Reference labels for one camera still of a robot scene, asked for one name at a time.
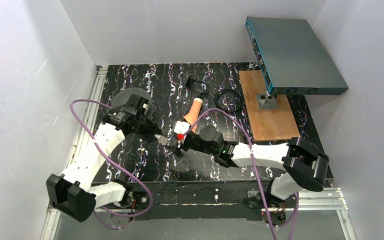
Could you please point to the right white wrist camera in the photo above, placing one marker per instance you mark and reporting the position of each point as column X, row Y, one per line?
column 180, row 128

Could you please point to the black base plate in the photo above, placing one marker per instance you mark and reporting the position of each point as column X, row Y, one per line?
column 203, row 200

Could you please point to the mannequin hand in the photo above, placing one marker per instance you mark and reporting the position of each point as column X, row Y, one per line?
column 194, row 111

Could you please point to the grey round disc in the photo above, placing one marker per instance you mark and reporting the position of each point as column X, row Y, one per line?
column 123, row 96

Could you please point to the wooden board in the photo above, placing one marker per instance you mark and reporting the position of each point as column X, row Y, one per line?
column 270, row 116

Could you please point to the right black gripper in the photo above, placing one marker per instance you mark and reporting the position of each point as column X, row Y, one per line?
column 183, row 141

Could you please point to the blue network switch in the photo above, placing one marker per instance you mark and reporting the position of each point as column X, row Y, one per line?
column 292, row 59

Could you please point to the metal stand mount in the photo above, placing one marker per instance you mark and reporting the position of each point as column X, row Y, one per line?
column 267, row 101

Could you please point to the clear nail polish bottle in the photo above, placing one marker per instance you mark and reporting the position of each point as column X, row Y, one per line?
column 161, row 139

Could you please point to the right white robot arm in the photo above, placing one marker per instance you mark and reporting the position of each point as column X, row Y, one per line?
column 305, row 166

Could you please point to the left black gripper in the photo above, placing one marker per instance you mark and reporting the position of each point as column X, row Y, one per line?
column 150, row 129

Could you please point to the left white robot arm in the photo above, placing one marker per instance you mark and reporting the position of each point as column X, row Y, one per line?
column 72, row 192

